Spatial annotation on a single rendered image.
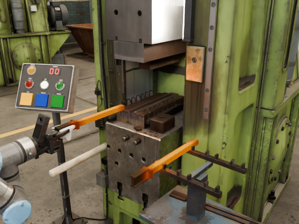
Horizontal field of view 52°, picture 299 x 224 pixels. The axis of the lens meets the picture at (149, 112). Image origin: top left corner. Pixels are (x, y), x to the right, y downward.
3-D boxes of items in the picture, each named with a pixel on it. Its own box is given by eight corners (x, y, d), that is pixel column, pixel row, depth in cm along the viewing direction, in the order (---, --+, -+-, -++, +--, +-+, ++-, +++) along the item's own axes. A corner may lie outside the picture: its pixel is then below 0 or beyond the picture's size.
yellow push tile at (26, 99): (30, 105, 180) (32, 93, 182) (19, 105, 182) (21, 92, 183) (32, 106, 182) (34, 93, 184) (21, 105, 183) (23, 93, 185)
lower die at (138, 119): (144, 128, 164) (144, 114, 161) (116, 120, 176) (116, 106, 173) (184, 107, 196) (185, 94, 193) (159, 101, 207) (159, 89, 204)
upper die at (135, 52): (143, 63, 152) (143, 43, 149) (114, 58, 163) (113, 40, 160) (187, 51, 184) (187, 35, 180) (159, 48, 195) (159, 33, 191)
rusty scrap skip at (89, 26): (108, 64, 769) (107, 30, 739) (67, 55, 893) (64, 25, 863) (142, 58, 850) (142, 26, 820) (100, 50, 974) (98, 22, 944)
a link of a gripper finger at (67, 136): (75, 135, 135) (57, 142, 129) (74, 123, 133) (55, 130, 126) (79, 137, 133) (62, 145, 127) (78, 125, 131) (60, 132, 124)
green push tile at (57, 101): (62, 107, 177) (64, 95, 178) (49, 107, 178) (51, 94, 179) (63, 108, 178) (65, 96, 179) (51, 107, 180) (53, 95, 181)
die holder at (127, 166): (159, 213, 167) (159, 139, 152) (108, 189, 189) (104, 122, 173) (206, 170, 209) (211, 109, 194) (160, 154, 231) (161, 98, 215)
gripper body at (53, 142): (52, 144, 131) (26, 155, 122) (49, 125, 128) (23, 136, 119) (63, 149, 127) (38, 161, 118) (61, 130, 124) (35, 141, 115)
